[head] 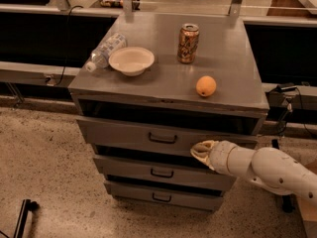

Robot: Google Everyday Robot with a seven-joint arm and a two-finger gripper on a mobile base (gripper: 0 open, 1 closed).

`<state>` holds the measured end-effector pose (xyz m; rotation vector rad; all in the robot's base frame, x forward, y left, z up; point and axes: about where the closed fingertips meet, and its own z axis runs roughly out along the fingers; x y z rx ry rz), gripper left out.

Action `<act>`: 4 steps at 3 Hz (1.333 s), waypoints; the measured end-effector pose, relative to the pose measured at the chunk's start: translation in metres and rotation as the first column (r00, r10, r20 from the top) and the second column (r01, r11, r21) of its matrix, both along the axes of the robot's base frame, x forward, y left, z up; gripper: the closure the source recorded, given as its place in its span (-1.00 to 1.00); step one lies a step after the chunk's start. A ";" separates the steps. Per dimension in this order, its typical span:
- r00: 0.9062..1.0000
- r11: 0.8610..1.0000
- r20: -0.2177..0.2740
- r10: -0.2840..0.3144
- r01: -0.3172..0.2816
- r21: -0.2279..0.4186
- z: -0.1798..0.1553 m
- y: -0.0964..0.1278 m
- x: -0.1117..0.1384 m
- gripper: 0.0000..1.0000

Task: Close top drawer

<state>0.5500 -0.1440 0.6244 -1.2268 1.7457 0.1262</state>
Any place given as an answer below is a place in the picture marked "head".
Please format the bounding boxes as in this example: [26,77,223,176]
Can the grey top drawer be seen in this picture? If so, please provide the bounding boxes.
[77,116,257,157]

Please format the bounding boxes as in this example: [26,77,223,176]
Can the grey drawer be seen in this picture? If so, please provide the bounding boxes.
[77,116,257,157]
[104,180,223,211]
[93,156,236,191]

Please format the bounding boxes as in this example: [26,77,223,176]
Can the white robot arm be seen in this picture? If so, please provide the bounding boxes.
[190,140,317,205]

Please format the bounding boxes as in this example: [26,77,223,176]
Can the grey middle drawer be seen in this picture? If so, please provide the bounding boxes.
[93,156,236,191]

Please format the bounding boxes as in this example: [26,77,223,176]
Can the grey bottom drawer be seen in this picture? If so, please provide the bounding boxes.
[104,180,223,211]

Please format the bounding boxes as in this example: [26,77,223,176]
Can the grey drawer cabinet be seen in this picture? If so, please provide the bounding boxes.
[69,12,268,211]

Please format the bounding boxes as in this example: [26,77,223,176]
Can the orange fruit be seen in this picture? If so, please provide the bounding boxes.
[196,76,217,97]

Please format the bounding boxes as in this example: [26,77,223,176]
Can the black power adapter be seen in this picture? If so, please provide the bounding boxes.
[276,82,296,92]

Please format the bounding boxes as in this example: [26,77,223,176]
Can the gold drink can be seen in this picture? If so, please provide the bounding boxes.
[177,23,199,63]

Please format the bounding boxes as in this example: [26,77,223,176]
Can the white paper bowl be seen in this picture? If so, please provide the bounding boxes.
[109,47,155,76]

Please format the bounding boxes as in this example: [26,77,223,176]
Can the clear plastic water bottle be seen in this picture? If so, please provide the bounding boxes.
[85,33,127,72]

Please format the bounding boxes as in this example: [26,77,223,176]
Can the wooden counter right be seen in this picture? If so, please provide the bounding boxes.
[266,0,317,18]

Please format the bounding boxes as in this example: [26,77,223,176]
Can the black floor stand left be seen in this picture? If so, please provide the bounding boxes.
[13,199,39,238]

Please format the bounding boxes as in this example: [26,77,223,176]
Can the black top drawer handle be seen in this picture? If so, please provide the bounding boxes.
[148,132,177,144]

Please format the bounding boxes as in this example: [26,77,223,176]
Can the black drawer handle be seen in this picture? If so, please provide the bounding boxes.
[148,132,177,144]
[150,169,174,179]
[152,192,171,203]

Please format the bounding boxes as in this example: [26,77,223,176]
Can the black middle drawer handle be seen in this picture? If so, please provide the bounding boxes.
[150,169,174,179]

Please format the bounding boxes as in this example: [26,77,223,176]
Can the black bottom drawer handle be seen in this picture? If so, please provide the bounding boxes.
[152,192,171,203]

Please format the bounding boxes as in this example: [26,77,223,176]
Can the black cable left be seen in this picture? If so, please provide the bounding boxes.
[53,5,85,87]

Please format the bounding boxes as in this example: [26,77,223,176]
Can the grey rail shelf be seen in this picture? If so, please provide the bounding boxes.
[0,61,80,88]

